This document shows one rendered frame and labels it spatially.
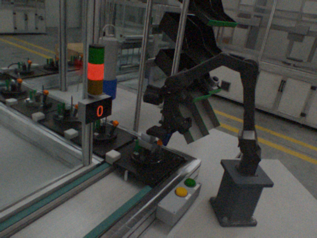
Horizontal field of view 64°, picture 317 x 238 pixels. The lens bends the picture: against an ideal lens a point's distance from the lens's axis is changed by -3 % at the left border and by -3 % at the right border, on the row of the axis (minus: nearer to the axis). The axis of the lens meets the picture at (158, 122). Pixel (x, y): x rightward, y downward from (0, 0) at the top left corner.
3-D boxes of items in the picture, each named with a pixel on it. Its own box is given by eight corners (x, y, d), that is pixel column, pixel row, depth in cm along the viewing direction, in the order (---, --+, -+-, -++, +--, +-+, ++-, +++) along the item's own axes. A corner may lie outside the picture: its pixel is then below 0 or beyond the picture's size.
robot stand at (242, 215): (257, 226, 95) (275, 184, 87) (221, 227, 92) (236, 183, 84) (241, 199, 108) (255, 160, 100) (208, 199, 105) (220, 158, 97)
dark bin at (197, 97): (208, 98, 120) (217, 87, 116) (191, 103, 111) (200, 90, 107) (171, 60, 130) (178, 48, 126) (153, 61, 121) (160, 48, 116)
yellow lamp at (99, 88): (105, 92, 86) (106, 79, 84) (94, 96, 83) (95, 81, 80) (94, 89, 89) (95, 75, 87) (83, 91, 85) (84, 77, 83)
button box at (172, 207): (198, 195, 101) (202, 182, 98) (172, 227, 84) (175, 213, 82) (183, 187, 104) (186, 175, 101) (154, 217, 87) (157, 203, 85)
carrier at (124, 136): (137, 140, 124) (140, 116, 119) (102, 160, 105) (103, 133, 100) (101, 123, 135) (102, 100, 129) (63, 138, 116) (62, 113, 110)
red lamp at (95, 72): (106, 78, 84) (107, 64, 82) (95, 81, 80) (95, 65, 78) (95, 75, 87) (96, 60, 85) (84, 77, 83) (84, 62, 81)
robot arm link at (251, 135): (259, 55, 80) (238, 57, 83) (258, 58, 74) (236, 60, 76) (257, 148, 91) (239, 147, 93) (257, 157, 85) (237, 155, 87)
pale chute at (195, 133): (203, 137, 128) (209, 134, 125) (187, 144, 119) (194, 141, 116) (179, 87, 131) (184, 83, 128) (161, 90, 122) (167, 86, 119)
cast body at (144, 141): (157, 147, 105) (159, 132, 103) (151, 151, 102) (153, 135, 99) (140, 139, 109) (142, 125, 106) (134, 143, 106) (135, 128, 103)
